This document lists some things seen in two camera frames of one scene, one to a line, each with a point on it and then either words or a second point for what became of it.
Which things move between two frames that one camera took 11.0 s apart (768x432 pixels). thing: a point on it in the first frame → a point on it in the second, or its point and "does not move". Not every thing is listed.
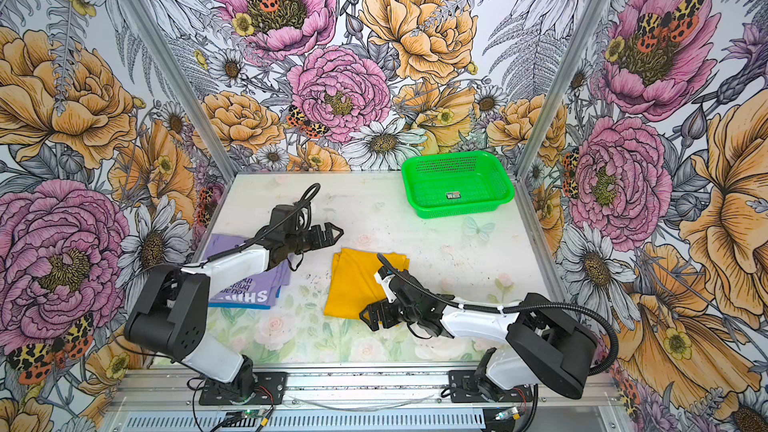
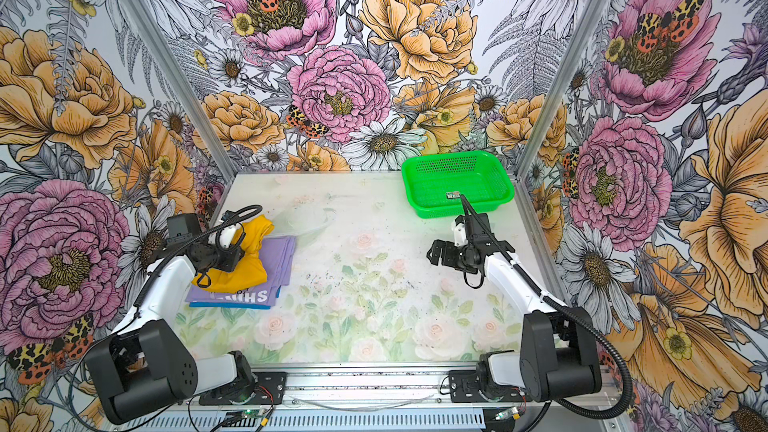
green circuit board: x=250 y=413 does not move
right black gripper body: x=394 y=313 → x=454 y=256
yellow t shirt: x=352 y=286 → x=251 y=274
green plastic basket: x=454 y=184 does not move
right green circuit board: x=506 y=414 does not move
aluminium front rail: x=169 y=389 does not move
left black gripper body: x=300 y=240 → x=219 y=257
